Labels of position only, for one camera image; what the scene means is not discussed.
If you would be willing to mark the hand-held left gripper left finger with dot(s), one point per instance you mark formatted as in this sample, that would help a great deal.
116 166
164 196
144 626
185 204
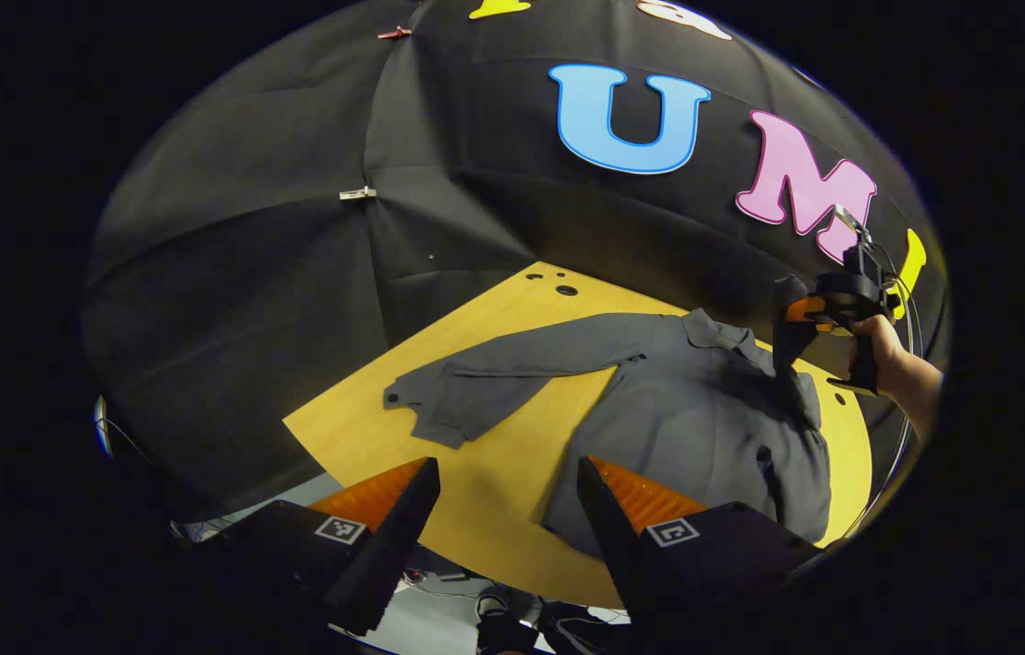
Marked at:
403 537

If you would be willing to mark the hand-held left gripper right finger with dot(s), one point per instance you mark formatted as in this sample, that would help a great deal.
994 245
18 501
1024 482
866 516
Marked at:
612 546

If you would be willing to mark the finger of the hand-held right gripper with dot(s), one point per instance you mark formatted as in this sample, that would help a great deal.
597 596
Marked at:
792 337

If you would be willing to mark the red cloth clip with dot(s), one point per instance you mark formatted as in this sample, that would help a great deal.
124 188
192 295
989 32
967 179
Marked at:
394 33

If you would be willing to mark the black backdrop cloth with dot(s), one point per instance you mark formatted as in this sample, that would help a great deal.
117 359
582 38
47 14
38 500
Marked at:
294 273

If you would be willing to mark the grey button shirt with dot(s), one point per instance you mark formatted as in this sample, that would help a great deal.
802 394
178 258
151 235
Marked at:
703 428

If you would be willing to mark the white cloth clip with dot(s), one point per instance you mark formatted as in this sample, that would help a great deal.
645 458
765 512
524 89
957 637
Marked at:
357 193

